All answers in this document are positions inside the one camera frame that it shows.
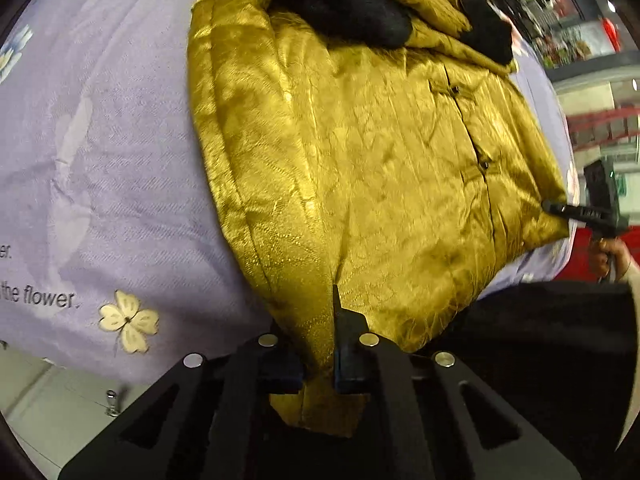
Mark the red dress display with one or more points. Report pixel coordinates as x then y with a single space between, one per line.
610 32

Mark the gold satin jacket black fur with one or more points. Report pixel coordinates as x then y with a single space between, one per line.
360 160

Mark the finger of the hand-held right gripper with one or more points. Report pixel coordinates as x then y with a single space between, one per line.
570 210

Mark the red ladder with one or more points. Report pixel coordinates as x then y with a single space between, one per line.
605 130

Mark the metal floor bolt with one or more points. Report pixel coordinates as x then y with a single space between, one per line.
111 402

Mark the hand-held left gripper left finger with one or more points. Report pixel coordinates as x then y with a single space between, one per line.
280 370

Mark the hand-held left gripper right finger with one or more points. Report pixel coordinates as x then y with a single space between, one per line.
350 365

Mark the red counter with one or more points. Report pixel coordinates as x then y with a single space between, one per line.
582 255

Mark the purple floral blanket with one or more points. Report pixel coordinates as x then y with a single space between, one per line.
110 175

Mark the person's right hand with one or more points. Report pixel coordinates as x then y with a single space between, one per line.
607 257

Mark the metal shelf cart with goods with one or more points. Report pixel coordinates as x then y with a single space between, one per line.
545 15

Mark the person's right forearm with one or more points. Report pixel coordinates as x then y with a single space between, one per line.
632 272

